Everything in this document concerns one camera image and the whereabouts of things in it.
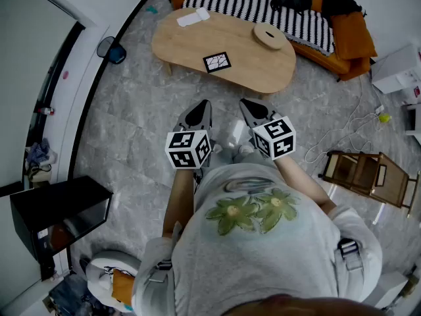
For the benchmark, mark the white power adapter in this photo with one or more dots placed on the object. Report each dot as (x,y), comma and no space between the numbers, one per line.
(379,109)

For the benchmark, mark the pink sticker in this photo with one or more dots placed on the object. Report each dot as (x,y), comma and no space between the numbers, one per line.
(65,75)

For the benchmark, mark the white box appliance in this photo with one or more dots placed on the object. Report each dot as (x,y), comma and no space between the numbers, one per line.
(394,69)

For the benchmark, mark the blue cloth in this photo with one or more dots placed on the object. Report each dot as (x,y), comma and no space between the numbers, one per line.
(39,151)

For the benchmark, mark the orange sofa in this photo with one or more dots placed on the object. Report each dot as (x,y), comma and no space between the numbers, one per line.
(332,61)

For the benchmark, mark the blue round container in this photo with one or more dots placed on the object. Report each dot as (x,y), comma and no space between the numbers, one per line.
(117,55)

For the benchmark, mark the person's left forearm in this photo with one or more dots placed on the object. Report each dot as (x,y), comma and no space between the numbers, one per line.
(177,202)

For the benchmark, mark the beige bag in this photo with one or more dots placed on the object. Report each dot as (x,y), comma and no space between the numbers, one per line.
(37,173)

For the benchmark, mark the person's legs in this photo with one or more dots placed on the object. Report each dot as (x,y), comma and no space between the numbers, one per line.
(230,155)

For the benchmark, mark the wooden coffee table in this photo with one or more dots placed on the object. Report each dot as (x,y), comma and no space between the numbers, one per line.
(197,49)

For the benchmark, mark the small wooden shelf stand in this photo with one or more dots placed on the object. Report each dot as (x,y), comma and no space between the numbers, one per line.
(389,179)

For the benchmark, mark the red white bottle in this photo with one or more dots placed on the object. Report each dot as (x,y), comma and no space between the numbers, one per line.
(46,111)

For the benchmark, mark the person's right forearm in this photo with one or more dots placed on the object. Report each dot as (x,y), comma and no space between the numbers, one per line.
(302,184)

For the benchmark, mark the white shelf unit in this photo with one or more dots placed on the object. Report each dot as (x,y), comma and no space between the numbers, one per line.
(415,120)

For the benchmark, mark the black garment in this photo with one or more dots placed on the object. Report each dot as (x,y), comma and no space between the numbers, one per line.
(338,0)

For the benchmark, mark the white cloth on table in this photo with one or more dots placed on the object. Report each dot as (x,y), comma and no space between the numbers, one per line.
(192,17)

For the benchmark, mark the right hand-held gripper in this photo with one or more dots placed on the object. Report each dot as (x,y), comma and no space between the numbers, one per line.
(274,137)

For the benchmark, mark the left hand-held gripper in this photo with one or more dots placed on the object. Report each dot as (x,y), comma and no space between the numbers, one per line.
(187,148)

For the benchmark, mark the black cabinet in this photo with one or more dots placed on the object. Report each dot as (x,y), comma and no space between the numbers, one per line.
(56,206)

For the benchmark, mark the black picture frame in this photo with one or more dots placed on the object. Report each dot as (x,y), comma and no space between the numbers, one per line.
(216,62)

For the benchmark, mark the white round chair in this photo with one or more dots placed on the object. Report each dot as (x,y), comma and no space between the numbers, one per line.
(105,265)

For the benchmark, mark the black white striped blanket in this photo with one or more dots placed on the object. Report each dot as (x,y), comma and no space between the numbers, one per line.
(230,2)

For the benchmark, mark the white red-labelled box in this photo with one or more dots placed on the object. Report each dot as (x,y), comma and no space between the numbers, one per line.
(412,94)

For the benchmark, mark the person's grey flower-print shirt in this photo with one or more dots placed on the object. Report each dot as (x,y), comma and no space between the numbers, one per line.
(256,262)

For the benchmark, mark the teal small item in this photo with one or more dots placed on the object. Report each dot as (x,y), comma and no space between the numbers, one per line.
(152,9)

